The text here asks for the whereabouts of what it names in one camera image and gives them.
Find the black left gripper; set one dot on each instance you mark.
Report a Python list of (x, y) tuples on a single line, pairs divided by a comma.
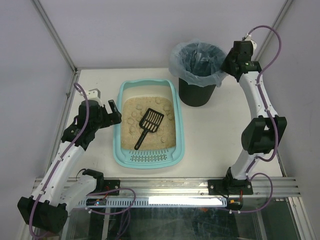
[(107, 116)]

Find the beige pellet cat litter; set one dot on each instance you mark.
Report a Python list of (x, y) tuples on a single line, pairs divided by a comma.
[(151, 141)]

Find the aluminium mounting rail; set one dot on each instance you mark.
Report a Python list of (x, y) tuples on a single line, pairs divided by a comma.
[(283, 187)]

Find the white slotted cable duct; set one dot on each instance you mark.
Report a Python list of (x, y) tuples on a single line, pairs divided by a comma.
[(155, 202)]

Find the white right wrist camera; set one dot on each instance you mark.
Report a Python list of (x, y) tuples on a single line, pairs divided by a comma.
[(248, 37)]

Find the teal plastic litter box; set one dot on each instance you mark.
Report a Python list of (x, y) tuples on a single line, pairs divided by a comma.
[(149, 159)]

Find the aluminium frame post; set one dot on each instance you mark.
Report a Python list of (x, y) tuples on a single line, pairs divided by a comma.
[(282, 13), (54, 34)]

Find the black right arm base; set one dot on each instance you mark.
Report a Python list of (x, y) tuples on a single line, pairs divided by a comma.
[(224, 187)]

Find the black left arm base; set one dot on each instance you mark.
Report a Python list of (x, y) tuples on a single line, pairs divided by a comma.
[(108, 185)]

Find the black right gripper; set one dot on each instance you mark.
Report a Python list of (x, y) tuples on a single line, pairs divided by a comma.
[(227, 63)]

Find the translucent blue bin liner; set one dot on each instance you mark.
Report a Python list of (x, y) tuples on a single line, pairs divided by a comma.
[(175, 68)]

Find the right aluminium frame post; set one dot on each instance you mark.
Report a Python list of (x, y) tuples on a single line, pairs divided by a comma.
[(282, 13)]

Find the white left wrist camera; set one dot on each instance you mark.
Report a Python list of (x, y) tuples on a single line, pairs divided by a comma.
[(93, 94)]

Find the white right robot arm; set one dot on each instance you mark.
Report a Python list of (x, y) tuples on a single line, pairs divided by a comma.
[(261, 138)]

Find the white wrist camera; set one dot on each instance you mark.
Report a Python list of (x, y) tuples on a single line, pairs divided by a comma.
[(248, 37), (93, 94)]

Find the black slotted litter scoop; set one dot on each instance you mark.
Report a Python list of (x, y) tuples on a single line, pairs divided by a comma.
[(150, 123)]

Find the black trash bin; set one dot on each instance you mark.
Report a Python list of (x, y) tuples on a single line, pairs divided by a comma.
[(197, 92)]

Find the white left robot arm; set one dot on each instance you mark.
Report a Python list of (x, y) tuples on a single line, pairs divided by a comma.
[(49, 205)]

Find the left aluminium frame post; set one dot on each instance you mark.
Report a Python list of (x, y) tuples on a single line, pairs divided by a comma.
[(54, 34)]

